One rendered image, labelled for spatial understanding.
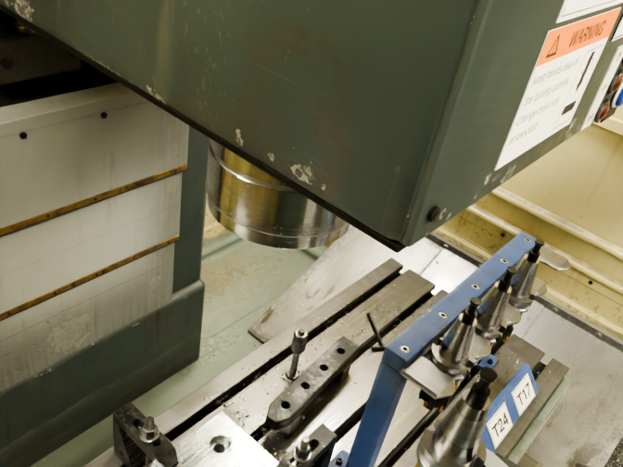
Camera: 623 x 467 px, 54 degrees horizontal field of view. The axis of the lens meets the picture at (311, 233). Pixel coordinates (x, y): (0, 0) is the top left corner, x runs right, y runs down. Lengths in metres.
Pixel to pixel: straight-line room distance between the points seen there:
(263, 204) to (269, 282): 1.39
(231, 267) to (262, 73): 1.57
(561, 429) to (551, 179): 0.60
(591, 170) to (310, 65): 1.22
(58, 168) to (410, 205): 0.71
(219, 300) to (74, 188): 0.90
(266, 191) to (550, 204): 1.16
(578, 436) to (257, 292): 0.96
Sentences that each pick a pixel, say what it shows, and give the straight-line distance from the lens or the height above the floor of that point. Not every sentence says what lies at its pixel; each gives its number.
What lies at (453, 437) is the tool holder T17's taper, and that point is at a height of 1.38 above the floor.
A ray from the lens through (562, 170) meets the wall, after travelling 1.59.
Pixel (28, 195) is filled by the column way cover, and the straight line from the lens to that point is 1.00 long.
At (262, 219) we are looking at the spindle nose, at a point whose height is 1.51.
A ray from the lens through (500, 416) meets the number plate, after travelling 1.26.
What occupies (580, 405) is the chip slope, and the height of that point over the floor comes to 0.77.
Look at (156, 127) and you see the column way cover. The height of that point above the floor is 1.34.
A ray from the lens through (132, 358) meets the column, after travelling 1.44.
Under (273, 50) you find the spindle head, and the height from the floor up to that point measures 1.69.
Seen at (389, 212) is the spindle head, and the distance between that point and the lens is 0.39.
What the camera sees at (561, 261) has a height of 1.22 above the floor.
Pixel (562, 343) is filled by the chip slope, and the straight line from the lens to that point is 1.70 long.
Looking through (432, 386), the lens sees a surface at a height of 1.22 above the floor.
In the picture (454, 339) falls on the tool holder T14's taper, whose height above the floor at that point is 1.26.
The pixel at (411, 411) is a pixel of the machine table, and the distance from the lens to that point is 1.26.
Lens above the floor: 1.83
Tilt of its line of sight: 35 degrees down
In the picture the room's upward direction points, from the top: 12 degrees clockwise
